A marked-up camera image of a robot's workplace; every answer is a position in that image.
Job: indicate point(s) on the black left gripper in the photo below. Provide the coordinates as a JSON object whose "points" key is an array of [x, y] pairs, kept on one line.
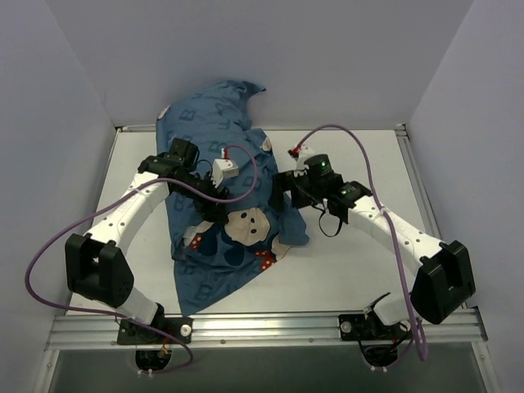
{"points": [[214, 201]]}

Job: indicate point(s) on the aluminium front mounting rail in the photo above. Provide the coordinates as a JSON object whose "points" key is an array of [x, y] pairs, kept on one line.
{"points": [[97, 332]]}

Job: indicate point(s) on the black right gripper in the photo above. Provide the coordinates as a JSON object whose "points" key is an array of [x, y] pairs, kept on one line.
{"points": [[284, 188]]}

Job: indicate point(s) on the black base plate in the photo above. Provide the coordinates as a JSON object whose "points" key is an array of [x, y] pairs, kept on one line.
{"points": [[368, 327], [132, 334]]}

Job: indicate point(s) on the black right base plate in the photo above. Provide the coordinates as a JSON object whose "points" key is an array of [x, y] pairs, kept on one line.
{"points": [[368, 327]]}

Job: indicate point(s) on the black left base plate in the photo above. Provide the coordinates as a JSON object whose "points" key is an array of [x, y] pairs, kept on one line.
{"points": [[132, 334]]}

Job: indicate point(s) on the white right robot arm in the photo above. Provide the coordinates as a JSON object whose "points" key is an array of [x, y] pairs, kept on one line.
{"points": [[443, 278]]}

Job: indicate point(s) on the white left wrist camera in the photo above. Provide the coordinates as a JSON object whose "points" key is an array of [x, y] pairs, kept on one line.
{"points": [[223, 168]]}

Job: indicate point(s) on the blue printed pillowcase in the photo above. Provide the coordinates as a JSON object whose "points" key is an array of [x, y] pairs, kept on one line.
{"points": [[213, 260]]}

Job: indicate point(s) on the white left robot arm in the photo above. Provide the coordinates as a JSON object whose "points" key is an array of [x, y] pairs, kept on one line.
{"points": [[96, 265]]}

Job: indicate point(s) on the aluminium rear table rail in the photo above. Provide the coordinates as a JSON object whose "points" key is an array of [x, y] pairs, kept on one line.
{"points": [[136, 128]]}

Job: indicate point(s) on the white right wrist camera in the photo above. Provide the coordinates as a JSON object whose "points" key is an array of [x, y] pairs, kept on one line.
{"points": [[300, 155]]}

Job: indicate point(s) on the aluminium right side rail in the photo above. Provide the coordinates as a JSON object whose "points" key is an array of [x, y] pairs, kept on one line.
{"points": [[415, 178]]}

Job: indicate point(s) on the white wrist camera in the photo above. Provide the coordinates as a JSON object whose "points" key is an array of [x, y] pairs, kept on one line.
{"points": [[300, 155], [223, 168]]}

